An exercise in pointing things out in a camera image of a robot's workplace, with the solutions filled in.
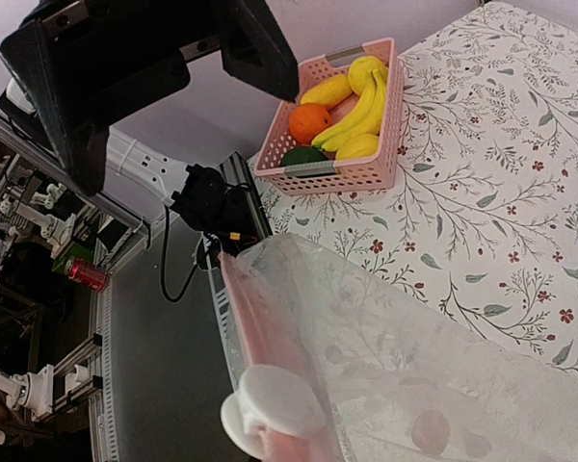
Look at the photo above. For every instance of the yellow banana bunch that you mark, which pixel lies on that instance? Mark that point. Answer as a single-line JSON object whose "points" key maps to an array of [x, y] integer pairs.
{"points": [[365, 117]]}

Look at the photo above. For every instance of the red soda can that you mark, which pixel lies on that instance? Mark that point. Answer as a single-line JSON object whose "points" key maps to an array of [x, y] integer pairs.
{"points": [[86, 273]]}

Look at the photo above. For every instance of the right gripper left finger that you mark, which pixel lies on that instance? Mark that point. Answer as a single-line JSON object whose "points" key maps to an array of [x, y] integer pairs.
{"points": [[79, 142]]}

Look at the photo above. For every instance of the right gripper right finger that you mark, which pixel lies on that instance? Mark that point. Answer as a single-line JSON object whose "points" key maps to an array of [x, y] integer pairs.
{"points": [[255, 51]]}

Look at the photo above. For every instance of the orange fruit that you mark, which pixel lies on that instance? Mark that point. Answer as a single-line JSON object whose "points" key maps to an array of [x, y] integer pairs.
{"points": [[307, 121]]}

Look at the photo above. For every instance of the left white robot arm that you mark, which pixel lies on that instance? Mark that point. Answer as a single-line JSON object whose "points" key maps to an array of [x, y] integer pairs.
{"points": [[221, 202]]}

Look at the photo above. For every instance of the yellow lemon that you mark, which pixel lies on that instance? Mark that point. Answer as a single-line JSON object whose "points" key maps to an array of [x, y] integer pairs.
{"points": [[360, 70]]}

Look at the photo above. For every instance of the front aluminium rail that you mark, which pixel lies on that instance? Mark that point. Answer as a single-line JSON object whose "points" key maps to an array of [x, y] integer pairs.
{"points": [[163, 319]]}

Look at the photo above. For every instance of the yellow mango left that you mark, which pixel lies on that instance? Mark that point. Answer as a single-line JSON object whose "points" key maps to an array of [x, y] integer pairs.
{"points": [[329, 93]]}

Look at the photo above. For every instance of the pink plastic basket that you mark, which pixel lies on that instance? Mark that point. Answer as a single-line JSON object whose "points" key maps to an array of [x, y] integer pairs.
{"points": [[374, 172]]}

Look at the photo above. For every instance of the green avocado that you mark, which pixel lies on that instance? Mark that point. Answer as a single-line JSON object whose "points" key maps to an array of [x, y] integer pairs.
{"points": [[302, 155]]}

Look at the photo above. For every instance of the clear zip top bag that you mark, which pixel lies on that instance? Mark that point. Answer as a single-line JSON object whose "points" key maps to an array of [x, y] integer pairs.
{"points": [[334, 364]]}

